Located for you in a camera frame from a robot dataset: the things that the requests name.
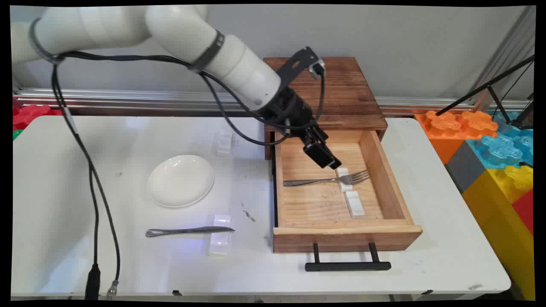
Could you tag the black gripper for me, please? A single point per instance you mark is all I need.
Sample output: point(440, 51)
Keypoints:
point(290, 111)

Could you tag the white ceramic plate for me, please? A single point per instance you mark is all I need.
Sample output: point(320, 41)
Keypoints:
point(181, 181)

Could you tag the black tripod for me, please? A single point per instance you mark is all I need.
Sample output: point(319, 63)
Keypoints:
point(482, 88)

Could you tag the steel fork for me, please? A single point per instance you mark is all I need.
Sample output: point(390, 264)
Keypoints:
point(318, 182)

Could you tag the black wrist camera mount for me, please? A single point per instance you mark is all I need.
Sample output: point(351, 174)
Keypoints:
point(294, 68)

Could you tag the gray foam block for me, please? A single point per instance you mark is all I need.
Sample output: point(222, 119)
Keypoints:
point(467, 168)

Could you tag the dark brown wooden cabinet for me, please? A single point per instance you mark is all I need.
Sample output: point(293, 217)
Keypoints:
point(349, 94)

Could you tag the steel table knife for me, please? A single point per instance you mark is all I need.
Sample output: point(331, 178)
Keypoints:
point(187, 230)

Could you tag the orange foam block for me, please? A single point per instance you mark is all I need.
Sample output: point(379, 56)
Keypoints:
point(443, 128)

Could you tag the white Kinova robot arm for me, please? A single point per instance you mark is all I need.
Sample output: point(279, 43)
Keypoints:
point(179, 25)

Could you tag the white ceramic cutlery rest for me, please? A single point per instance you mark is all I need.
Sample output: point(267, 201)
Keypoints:
point(346, 188)
point(355, 204)
point(219, 248)

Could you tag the blue foam block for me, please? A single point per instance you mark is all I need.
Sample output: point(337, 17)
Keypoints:
point(499, 149)

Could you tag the green foam block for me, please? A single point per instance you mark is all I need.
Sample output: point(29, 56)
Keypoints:
point(17, 134)

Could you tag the aluminium rail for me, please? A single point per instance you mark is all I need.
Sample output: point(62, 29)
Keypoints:
point(128, 98)

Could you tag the clear rest at back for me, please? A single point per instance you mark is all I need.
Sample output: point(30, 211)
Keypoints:
point(225, 145)

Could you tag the clear rest near knife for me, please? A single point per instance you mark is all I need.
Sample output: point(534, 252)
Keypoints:
point(222, 221)

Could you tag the red foam block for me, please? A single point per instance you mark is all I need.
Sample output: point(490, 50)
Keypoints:
point(525, 211)
point(30, 115)

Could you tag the light wooden drawer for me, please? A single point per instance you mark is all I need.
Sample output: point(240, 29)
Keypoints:
point(320, 204)

